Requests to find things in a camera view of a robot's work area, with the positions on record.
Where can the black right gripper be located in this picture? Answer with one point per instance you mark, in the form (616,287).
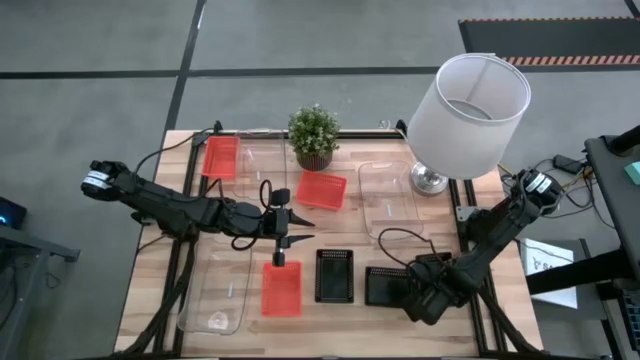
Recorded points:
(430,300)

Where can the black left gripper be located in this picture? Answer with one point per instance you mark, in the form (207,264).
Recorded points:
(280,220)

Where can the red plastic mesh basket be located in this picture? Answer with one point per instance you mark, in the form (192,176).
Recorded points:
(321,190)
(220,157)
(281,292)

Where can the black plastic mesh basket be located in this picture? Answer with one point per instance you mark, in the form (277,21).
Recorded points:
(382,287)
(334,276)

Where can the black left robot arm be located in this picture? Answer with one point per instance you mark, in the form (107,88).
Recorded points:
(165,205)

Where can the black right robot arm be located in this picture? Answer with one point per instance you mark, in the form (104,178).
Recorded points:
(500,225)

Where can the clear plastic tray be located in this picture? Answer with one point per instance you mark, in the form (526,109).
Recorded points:
(390,200)
(260,160)
(215,290)

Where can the small green potted plant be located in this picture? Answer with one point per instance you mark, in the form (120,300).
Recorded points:
(314,132)

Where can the white printed paper sheet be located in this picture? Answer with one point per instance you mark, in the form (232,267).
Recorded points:
(540,252)

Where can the black desk beam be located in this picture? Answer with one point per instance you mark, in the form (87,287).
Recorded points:
(575,272)

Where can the black table clamp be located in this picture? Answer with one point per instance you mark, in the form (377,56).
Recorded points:
(140,219)

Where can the white shade chrome table lamp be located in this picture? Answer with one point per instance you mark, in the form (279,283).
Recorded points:
(465,125)

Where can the black power adapter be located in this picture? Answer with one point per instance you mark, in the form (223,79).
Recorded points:
(567,163)

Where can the dark keyboard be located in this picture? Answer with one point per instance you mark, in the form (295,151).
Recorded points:
(634,320)

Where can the black side desk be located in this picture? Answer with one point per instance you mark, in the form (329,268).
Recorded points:
(615,190)

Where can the teal block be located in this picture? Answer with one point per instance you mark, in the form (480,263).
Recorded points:
(634,172)

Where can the black pole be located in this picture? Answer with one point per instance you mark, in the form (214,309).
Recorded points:
(627,140)

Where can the grey side table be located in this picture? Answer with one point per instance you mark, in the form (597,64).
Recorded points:
(30,240)

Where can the black hazard striped floor mat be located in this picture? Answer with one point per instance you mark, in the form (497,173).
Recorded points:
(550,37)

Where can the black device with blue light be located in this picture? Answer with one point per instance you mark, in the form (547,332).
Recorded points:
(10,212)

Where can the grey metal bracket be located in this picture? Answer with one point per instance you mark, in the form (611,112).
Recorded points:
(466,212)

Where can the black aluminium table frame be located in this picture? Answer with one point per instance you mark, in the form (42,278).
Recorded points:
(360,134)

